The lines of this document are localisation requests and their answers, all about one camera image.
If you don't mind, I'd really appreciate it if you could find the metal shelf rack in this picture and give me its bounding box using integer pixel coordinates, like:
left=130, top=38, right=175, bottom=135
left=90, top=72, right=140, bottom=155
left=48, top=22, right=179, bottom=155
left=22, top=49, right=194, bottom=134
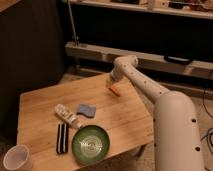
left=61, top=0, right=213, bottom=78

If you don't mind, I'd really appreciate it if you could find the black handle on shelf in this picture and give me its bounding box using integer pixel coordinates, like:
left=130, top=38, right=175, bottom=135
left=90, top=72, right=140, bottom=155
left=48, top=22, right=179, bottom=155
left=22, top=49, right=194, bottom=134
left=164, top=56, right=193, bottom=65

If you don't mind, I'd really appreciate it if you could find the green bowl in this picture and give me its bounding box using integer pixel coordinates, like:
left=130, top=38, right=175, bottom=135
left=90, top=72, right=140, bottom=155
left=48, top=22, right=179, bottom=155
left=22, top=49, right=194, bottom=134
left=71, top=125, right=110, bottom=165

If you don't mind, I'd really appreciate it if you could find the black cable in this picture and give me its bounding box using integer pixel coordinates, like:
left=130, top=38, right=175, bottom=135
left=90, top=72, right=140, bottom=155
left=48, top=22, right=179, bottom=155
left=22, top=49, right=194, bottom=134
left=200, top=69, right=213, bottom=171

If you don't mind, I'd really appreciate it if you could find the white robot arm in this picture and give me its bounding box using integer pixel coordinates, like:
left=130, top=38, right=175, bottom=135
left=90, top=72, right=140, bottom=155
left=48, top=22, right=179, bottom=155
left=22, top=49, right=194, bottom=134
left=106, top=55, right=205, bottom=171

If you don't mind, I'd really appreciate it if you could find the orange pepper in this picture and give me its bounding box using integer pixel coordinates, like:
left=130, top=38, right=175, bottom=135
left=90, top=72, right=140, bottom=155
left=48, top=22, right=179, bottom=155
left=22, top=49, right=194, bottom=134
left=108, top=86, right=121, bottom=97

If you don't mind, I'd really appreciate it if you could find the translucent plastic cup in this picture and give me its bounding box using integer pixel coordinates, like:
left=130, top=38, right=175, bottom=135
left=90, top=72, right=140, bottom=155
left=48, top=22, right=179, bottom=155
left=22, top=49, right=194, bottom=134
left=3, top=145, right=33, bottom=171

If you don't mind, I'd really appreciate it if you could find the blue sponge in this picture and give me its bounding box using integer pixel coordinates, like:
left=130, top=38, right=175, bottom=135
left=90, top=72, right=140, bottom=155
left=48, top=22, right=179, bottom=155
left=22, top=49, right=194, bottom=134
left=77, top=104, right=96, bottom=118

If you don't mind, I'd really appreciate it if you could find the white plastic bottle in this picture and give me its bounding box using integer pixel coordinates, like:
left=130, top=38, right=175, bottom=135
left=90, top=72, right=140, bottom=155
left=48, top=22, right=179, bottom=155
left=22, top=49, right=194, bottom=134
left=54, top=104, right=82, bottom=129

